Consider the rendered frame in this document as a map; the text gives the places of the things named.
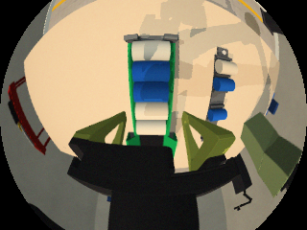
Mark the blue plastic bar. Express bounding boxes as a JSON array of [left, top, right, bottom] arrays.
[[133, 81, 169, 103], [208, 108, 227, 122], [132, 61, 170, 82], [213, 78, 235, 92]]

